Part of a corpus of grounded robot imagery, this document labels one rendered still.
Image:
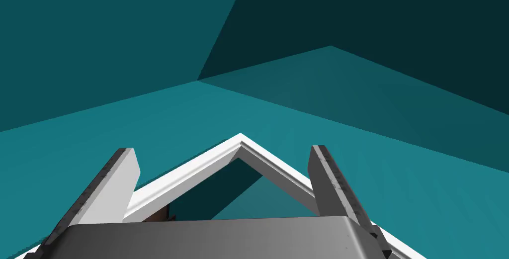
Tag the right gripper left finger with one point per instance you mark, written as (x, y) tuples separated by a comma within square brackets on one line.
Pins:
[(113, 195)]

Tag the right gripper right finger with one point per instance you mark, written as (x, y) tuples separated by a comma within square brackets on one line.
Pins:
[(332, 193)]

